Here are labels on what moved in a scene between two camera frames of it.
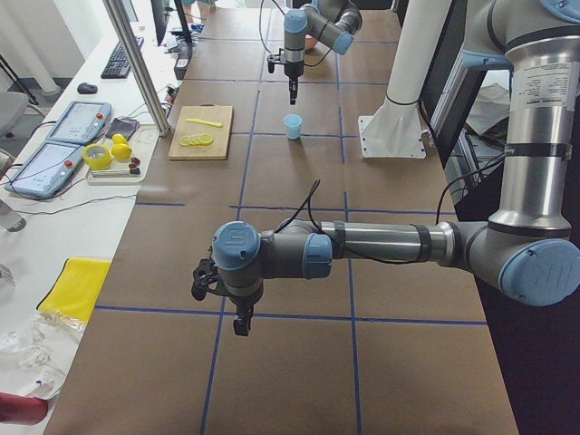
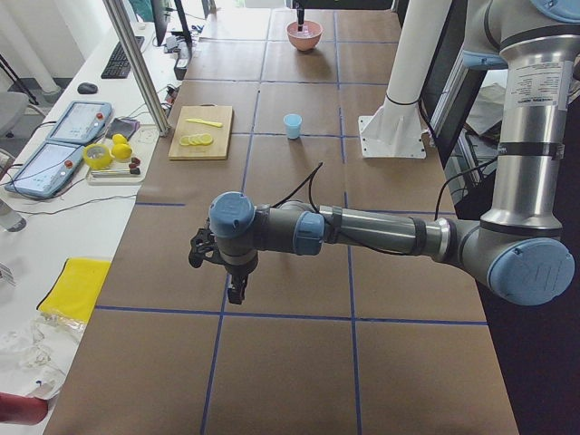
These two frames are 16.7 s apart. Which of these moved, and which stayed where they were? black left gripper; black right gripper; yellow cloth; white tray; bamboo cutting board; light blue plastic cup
Moved: black left gripper; black right gripper
Stayed: yellow cloth; white tray; bamboo cutting board; light blue plastic cup
